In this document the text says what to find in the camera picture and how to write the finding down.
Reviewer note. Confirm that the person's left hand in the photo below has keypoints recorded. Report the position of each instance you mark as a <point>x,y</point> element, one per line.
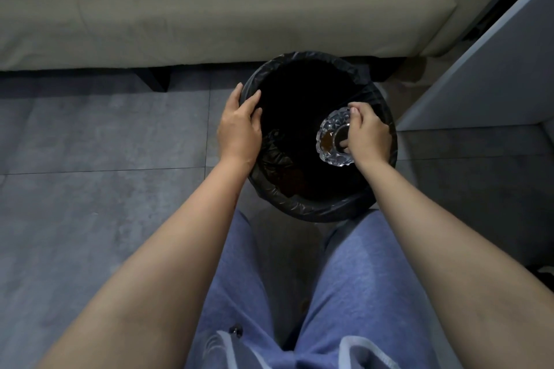
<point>238,128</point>

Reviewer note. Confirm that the person's right hand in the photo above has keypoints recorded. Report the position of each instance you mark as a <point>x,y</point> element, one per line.
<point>368,135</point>

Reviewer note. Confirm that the person's left middle finger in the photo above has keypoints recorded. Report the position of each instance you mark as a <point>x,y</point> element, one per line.
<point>258,115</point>

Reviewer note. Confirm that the person's right thumb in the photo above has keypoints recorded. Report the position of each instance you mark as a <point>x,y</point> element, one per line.
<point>355,110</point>

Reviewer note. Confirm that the person's left thumb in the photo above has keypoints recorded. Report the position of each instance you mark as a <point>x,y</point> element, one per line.
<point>234,96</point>

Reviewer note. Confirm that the clear glass ashtray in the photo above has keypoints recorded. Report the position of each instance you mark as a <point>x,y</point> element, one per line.
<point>331,139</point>

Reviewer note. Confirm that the black trash bin with liner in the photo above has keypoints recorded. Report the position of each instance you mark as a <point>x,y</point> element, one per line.
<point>298,92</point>

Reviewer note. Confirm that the person's left forearm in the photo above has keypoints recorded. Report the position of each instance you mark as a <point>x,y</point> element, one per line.
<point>143,265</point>

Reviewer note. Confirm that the person's right forearm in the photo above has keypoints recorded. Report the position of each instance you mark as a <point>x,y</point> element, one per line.
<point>450,260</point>

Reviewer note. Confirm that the black sofa leg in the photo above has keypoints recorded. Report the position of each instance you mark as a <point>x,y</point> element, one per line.
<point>151,77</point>

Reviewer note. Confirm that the beige sofa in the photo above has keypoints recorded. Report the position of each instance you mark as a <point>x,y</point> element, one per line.
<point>216,5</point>

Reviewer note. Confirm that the white cabinet panel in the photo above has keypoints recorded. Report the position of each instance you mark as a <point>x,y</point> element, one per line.
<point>480,70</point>

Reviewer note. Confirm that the blue trousers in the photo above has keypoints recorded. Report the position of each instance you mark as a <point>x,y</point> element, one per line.
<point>337,295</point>

